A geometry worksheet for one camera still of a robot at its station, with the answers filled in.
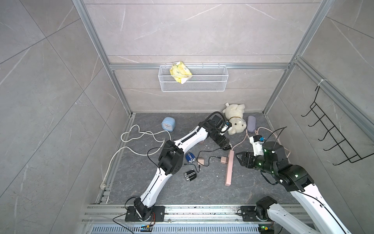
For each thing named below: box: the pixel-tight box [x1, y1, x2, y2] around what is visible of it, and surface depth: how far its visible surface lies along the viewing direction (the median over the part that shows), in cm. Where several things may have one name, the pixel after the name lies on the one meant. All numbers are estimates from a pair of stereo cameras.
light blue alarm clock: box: [161, 116, 176, 132], surface depth 106 cm
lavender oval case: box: [246, 115, 257, 133], surface depth 112 cm
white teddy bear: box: [222, 102, 247, 136], surface depth 110 cm
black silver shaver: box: [184, 169, 197, 182], surface depth 86 cm
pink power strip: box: [224, 149, 235, 187], surface depth 85 cm
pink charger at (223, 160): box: [220, 156, 228, 164], surface depth 92 cm
